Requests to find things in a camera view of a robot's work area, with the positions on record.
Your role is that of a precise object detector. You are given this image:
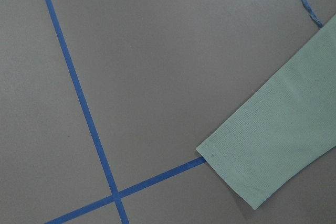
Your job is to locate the sage green long-sleeve shirt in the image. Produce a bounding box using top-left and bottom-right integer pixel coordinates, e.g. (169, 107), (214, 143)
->
(197, 18), (335, 209)

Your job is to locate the blue tape line crosswise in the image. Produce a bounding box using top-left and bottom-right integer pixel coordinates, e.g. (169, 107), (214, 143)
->
(47, 157), (206, 223)

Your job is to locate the blue tape line lengthwise left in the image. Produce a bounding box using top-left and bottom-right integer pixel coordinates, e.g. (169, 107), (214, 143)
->
(45, 0), (129, 223)

